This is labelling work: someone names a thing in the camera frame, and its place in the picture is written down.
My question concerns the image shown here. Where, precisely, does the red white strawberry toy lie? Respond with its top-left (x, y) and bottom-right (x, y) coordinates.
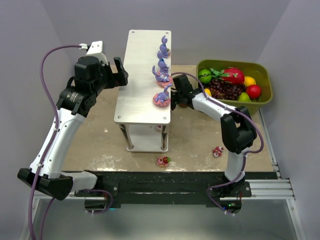
top-left (156, 125), bottom-right (162, 132)

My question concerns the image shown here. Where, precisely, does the purple bunny with blue bow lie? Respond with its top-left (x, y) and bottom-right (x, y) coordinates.
top-left (157, 58), bottom-right (170, 73)

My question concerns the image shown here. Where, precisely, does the purple bunny with strawberry cake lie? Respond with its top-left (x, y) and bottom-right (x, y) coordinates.
top-left (157, 35), bottom-right (171, 59)

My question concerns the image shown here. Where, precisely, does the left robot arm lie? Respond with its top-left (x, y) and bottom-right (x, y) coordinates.
top-left (17, 55), bottom-right (129, 201)

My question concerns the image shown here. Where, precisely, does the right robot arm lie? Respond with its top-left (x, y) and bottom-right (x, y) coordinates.
top-left (171, 72), bottom-right (259, 191)

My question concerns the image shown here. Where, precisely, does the white two-tier shelf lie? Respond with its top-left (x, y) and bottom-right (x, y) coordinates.
top-left (114, 29), bottom-right (172, 153)

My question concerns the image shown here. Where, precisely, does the green glass bottle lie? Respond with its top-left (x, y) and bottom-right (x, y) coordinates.
top-left (178, 102), bottom-right (189, 108)

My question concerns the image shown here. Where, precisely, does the yellow toy mango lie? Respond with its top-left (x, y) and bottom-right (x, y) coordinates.
top-left (204, 88), bottom-right (212, 97)

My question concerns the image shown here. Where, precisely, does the green toy lime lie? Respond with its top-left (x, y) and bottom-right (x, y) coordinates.
top-left (198, 69), bottom-right (212, 84)

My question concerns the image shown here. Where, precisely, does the purple toy grape bunch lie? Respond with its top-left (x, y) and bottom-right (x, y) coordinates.
top-left (204, 78), bottom-right (247, 101)

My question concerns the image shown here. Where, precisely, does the red toy dragon fruit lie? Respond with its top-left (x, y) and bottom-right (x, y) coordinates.
top-left (210, 67), bottom-right (245, 85)

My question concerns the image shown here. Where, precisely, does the green toy apple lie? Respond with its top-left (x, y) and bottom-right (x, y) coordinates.
top-left (237, 92), bottom-right (251, 102)

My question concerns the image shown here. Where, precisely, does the pink strawberry donut toy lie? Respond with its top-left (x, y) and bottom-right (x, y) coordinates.
top-left (156, 156), bottom-right (171, 167)

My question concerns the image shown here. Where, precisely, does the red pink bear toy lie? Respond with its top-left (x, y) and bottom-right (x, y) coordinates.
top-left (212, 146), bottom-right (224, 158)

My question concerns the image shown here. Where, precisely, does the yellow toy lemon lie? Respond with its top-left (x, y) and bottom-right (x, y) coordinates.
top-left (243, 76), bottom-right (257, 87)

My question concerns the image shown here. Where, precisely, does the red toy apple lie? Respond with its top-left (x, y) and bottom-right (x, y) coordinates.
top-left (246, 84), bottom-right (262, 100)

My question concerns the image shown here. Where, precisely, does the olive green plastic bin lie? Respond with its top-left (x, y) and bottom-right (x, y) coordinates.
top-left (196, 59), bottom-right (273, 116)

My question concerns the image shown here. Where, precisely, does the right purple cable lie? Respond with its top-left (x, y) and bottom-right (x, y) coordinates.
top-left (170, 72), bottom-right (265, 216)

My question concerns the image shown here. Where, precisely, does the purple cable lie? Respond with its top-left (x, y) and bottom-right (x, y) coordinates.
top-left (170, 72), bottom-right (265, 216)
top-left (28, 44), bottom-right (115, 240)

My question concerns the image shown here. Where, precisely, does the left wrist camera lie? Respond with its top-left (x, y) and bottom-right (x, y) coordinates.
top-left (79, 40), bottom-right (109, 66)

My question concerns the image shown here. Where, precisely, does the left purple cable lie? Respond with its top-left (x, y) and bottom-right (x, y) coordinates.
top-left (28, 44), bottom-right (115, 240)

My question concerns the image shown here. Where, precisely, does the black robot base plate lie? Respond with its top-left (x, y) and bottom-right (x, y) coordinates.
top-left (75, 171), bottom-right (252, 210)

